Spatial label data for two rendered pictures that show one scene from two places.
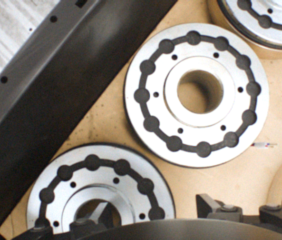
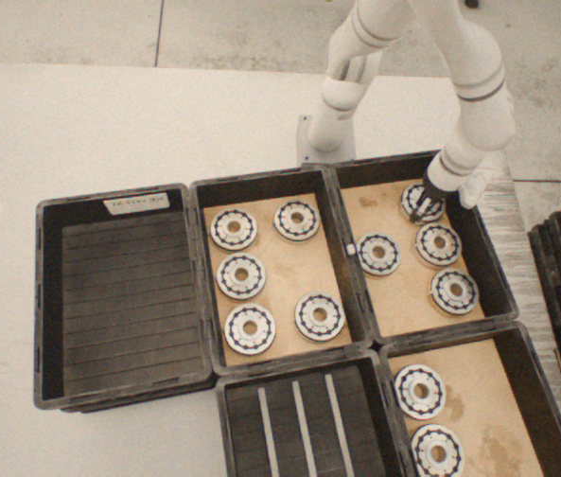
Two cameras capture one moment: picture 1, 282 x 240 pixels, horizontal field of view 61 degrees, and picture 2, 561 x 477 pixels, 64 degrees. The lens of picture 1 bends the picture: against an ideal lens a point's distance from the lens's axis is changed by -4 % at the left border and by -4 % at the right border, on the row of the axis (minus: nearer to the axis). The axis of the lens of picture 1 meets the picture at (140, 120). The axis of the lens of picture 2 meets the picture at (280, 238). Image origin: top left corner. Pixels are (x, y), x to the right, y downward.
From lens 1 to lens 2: 0.95 m
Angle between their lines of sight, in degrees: 26
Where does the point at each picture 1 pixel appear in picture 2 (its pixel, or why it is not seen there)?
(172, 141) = (430, 229)
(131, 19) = (469, 237)
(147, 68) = (453, 238)
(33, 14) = (500, 251)
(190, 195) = (407, 227)
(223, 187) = (402, 237)
